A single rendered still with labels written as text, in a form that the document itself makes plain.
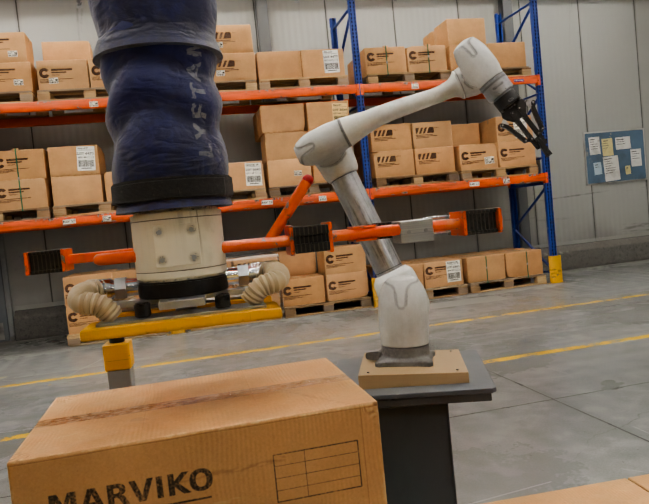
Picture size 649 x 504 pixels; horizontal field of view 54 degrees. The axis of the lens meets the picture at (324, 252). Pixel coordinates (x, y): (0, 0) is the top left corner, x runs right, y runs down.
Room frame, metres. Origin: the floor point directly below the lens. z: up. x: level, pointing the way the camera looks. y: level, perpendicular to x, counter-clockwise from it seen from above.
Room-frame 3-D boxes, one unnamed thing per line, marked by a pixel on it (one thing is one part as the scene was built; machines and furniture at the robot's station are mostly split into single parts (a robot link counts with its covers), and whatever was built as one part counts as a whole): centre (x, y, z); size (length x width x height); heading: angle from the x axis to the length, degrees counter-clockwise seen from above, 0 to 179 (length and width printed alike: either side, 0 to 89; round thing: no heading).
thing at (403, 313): (2.06, -0.24, 0.95); 0.18 x 0.16 x 0.22; 169
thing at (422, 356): (2.05, -0.21, 0.81); 0.22 x 0.18 x 0.06; 77
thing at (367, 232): (1.37, 0.10, 1.24); 0.93 x 0.30 x 0.04; 100
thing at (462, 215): (1.32, -0.32, 1.23); 0.08 x 0.07 x 0.05; 100
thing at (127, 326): (1.13, 0.26, 1.13); 0.34 x 0.10 x 0.05; 100
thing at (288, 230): (1.26, 0.03, 1.24); 0.10 x 0.08 x 0.06; 10
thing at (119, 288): (1.22, 0.27, 1.17); 0.34 x 0.25 x 0.06; 100
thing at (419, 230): (1.30, -0.18, 1.23); 0.07 x 0.07 x 0.04; 10
